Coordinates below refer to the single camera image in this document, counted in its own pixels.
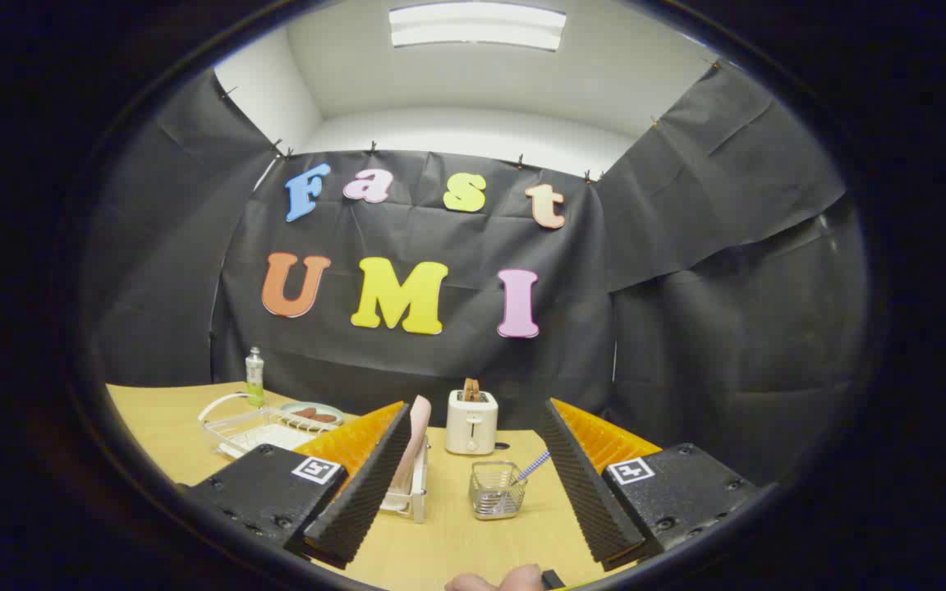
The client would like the blue checkered handle spoon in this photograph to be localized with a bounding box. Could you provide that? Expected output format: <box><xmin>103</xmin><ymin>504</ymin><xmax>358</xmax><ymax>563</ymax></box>
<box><xmin>514</xmin><ymin>451</ymin><xmax>551</xmax><ymax>485</ymax></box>

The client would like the green dish soap bottle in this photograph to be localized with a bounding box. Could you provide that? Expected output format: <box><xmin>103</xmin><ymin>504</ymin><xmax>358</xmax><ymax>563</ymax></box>
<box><xmin>245</xmin><ymin>346</ymin><xmax>266</xmax><ymax>408</ymax></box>

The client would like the pink plate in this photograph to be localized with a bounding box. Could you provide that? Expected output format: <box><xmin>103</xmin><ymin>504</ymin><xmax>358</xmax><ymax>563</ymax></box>
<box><xmin>391</xmin><ymin>396</ymin><xmax>433</xmax><ymax>493</ymax></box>

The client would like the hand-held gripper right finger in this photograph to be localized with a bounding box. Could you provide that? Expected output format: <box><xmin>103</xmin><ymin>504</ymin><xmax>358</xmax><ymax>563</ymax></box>
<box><xmin>540</xmin><ymin>398</ymin><xmax>761</xmax><ymax>573</ymax></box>

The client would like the white wire dish rack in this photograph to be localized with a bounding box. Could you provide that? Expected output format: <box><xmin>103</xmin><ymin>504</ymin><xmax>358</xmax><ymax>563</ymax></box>
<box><xmin>198</xmin><ymin>392</ymin><xmax>429</xmax><ymax>525</ymax></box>

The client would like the metal wire basket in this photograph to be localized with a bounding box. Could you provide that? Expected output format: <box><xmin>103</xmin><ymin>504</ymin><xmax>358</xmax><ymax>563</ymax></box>
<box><xmin>469</xmin><ymin>460</ymin><xmax>528</xmax><ymax>521</ymax></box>

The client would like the white toaster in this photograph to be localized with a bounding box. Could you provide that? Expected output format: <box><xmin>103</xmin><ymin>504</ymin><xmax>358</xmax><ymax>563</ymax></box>
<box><xmin>446</xmin><ymin>389</ymin><xmax>499</xmax><ymax>456</ymax></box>

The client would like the teal plate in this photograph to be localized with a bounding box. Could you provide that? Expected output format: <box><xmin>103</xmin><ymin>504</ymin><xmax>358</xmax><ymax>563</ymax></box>
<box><xmin>280</xmin><ymin>401</ymin><xmax>344</xmax><ymax>426</ymax></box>

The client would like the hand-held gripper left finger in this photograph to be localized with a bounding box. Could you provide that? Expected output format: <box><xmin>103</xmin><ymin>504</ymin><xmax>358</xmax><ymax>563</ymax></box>
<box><xmin>186</xmin><ymin>401</ymin><xmax>412</xmax><ymax>570</ymax></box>

